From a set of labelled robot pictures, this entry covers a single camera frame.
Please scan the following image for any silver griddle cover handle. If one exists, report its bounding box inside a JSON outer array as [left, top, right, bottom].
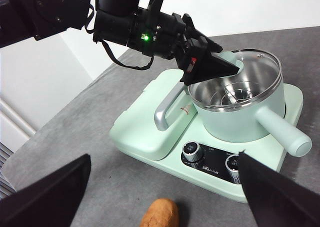
[[154, 83, 188, 132]]

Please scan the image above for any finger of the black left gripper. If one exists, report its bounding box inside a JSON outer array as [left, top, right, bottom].
[[179, 51, 240, 86], [182, 13, 224, 54]]

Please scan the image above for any silver control knob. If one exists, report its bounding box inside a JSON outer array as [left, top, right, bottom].
[[224, 154, 245, 186], [181, 141, 203, 163]]

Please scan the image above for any green hinged griddle cover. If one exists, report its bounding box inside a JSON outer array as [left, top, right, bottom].
[[109, 68, 199, 162]]

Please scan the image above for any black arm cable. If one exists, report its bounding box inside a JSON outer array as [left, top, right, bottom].
[[101, 38, 155, 71]]

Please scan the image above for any glass lid with green knob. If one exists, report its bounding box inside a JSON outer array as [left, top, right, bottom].
[[187, 48, 283, 112]]

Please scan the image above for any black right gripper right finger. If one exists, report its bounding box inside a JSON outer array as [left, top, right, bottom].
[[237, 150, 320, 227]]

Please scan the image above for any green breakfast machine base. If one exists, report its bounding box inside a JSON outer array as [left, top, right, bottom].
[[109, 68, 305, 204]]

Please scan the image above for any green pot with handle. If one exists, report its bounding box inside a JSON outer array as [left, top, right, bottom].
[[187, 69, 313, 157]]

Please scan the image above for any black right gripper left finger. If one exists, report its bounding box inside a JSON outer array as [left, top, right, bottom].
[[0, 153, 91, 227]]

